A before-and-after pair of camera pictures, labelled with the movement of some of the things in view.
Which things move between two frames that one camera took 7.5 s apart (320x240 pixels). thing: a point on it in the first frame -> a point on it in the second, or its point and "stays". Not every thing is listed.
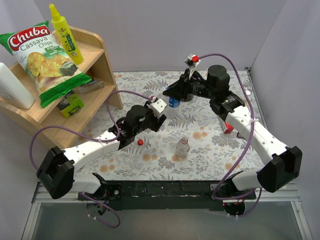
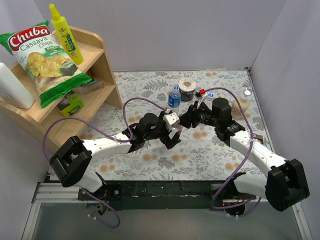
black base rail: [166, 195] stays
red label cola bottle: [182, 148] -> [178, 128]
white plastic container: [12, 91] stays
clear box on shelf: [89, 87] stays
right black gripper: [183, 85] -> [191, 116]
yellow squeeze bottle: [59, 22] stays
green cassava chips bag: [35, 48] stays
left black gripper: [155, 120] -> [167, 136]
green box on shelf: [70, 104] stays
